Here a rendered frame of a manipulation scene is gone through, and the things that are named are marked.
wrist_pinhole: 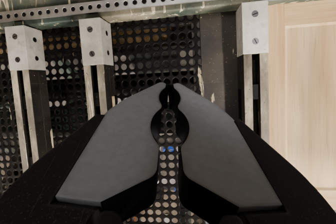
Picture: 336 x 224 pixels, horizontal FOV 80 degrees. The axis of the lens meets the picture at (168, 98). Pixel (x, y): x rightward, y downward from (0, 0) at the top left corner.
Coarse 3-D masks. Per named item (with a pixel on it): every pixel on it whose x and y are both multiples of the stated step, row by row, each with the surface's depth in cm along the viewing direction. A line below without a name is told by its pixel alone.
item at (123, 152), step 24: (144, 96) 10; (120, 120) 8; (144, 120) 8; (96, 144) 7; (120, 144) 7; (144, 144) 7; (72, 168) 6; (96, 168) 6; (120, 168) 6; (144, 168) 6; (72, 192) 6; (96, 192) 6; (120, 192) 6; (144, 192) 6; (120, 216) 6
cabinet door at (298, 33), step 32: (320, 0) 52; (288, 32) 54; (320, 32) 53; (288, 64) 54; (320, 64) 53; (288, 96) 55; (320, 96) 54; (288, 128) 56; (320, 128) 55; (288, 160) 57; (320, 160) 56; (320, 192) 56
